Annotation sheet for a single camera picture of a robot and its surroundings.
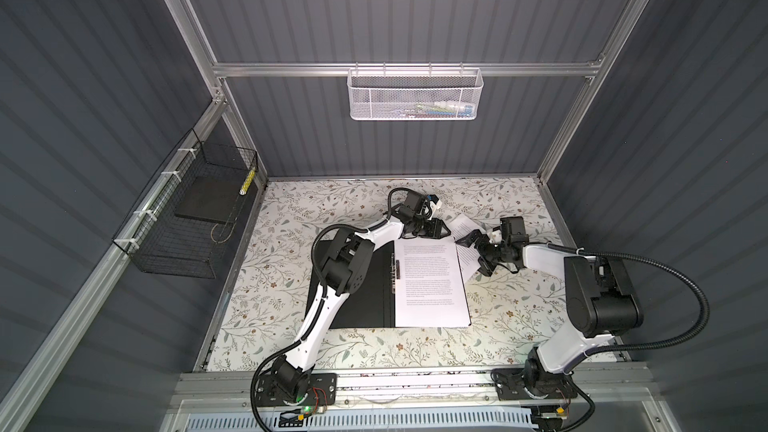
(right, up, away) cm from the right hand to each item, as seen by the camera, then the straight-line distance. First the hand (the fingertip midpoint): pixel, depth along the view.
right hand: (467, 252), depth 95 cm
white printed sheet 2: (0, +7, +9) cm, 12 cm away
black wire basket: (-76, +12, -21) cm, 80 cm away
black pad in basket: (-72, +17, -17) cm, 76 cm away
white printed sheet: (-12, -11, -4) cm, 17 cm away
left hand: (-6, +6, +8) cm, 11 cm away
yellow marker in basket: (-64, +22, -13) cm, 69 cm away
